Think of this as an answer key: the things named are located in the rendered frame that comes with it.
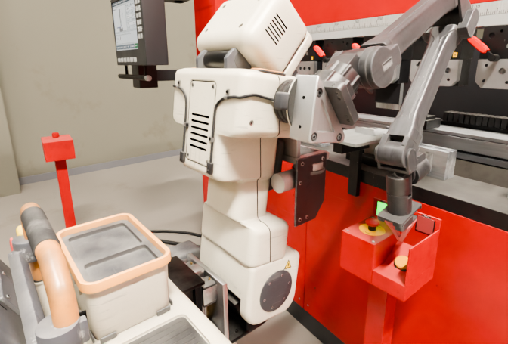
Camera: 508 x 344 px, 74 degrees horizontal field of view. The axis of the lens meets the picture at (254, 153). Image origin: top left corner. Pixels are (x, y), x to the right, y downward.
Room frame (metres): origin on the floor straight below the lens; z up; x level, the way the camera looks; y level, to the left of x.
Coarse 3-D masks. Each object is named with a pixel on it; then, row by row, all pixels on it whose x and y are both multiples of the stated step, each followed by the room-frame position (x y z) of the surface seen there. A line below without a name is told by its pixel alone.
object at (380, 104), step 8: (384, 88) 1.26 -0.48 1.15; (392, 88) 1.23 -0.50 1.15; (400, 88) 1.20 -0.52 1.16; (376, 96) 1.28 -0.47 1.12; (384, 96) 1.25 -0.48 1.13; (392, 96) 1.23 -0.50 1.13; (400, 96) 1.21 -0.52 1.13; (376, 104) 1.29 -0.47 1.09; (384, 104) 1.26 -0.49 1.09; (392, 104) 1.23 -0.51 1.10; (400, 104) 1.21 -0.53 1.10
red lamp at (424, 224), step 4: (420, 216) 0.86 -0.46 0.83; (420, 220) 0.86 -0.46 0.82; (424, 220) 0.85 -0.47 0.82; (428, 220) 0.84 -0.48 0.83; (432, 220) 0.83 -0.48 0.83; (420, 224) 0.85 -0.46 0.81; (424, 224) 0.85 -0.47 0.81; (428, 224) 0.84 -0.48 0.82; (432, 224) 0.83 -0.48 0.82; (416, 228) 0.86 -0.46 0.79; (420, 228) 0.85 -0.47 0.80; (424, 228) 0.85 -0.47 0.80; (428, 228) 0.84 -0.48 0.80; (432, 228) 0.83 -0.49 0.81; (424, 232) 0.84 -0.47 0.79; (428, 232) 0.84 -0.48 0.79
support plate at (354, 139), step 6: (348, 132) 1.20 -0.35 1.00; (354, 132) 1.20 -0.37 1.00; (348, 138) 1.10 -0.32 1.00; (354, 138) 1.10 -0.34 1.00; (360, 138) 1.10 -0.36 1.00; (366, 138) 1.10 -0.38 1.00; (372, 138) 1.10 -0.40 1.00; (378, 138) 1.10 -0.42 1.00; (348, 144) 1.04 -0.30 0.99; (354, 144) 1.02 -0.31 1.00; (360, 144) 1.03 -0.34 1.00; (366, 144) 1.05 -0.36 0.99
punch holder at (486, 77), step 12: (492, 36) 0.96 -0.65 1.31; (504, 36) 0.93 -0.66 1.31; (492, 48) 0.95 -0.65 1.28; (504, 48) 0.93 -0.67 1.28; (480, 60) 0.97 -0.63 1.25; (504, 60) 0.92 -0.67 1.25; (480, 72) 0.97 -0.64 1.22; (492, 72) 0.94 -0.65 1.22; (504, 72) 0.93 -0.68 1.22; (480, 84) 0.96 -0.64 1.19; (492, 84) 0.94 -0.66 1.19; (504, 84) 0.92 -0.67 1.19
